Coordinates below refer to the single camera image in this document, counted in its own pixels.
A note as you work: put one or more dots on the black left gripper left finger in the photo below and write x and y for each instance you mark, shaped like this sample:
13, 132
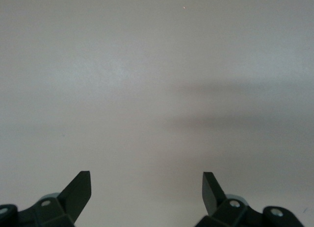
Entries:
61, 207

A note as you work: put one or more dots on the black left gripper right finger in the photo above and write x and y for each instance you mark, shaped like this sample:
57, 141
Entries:
220, 209

